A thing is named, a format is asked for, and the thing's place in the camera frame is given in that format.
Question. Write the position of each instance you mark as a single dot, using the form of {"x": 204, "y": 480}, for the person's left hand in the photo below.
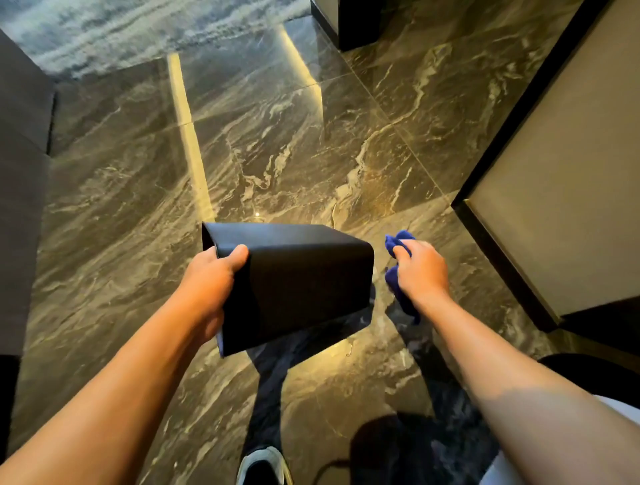
{"x": 202, "y": 290}

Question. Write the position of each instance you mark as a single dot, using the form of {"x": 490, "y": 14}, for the person's right hand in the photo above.
{"x": 424, "y": 272}

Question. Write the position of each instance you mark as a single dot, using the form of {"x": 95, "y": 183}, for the person's left thumb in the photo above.
{"x": 234, "y": 259}

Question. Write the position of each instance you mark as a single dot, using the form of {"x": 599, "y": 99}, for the person's right fingers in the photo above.
{"x": 403, "y": 251}

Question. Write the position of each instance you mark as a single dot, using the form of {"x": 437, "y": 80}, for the blue cleaning cloth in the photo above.
{"x": 394, "y": 283}

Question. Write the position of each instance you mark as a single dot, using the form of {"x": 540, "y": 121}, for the black leather bin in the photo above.
{"x": 305, "y": 285}

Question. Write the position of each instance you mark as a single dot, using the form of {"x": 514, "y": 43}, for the person's right forearm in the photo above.
{"x": 520, "y": 399}

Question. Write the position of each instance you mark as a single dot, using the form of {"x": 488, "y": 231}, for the person's left forearm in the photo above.
{"x": 115, "y": 394}

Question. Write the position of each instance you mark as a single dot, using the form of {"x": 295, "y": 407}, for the dark patterned trousers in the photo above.
{"x": 440, "y": 409}

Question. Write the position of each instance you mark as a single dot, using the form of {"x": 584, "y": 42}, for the white and black shoe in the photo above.
{"x": 264, "y": 467}

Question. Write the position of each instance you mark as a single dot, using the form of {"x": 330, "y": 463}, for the dark grey wooden furniture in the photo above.
{"x": 22, "y": 200}

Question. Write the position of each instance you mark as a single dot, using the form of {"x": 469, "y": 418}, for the dark cabinet base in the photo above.
{"x": 350, "y": 22}

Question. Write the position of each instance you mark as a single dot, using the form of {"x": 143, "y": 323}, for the grey patterned rug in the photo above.
{"x": 125, "y": 30}

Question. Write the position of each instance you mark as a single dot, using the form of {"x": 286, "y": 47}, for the beige cabinet with dark frame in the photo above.
{"x": 565, "y": 165}

